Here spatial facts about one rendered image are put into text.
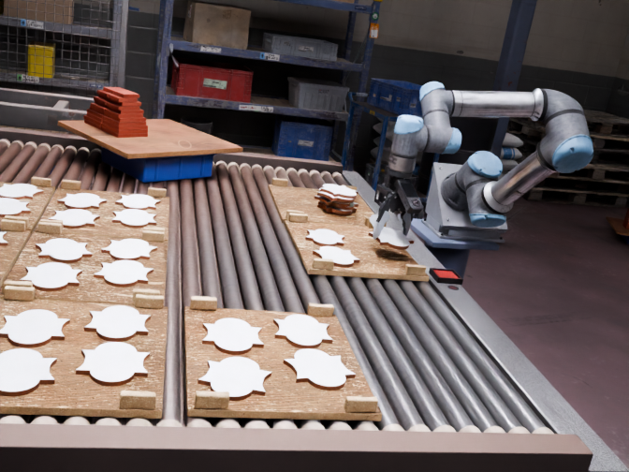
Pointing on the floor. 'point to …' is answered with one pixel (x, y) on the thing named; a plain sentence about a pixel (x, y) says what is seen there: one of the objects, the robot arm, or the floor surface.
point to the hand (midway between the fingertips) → (391, 237)
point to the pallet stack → (604, 170)
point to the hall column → (512, 59)
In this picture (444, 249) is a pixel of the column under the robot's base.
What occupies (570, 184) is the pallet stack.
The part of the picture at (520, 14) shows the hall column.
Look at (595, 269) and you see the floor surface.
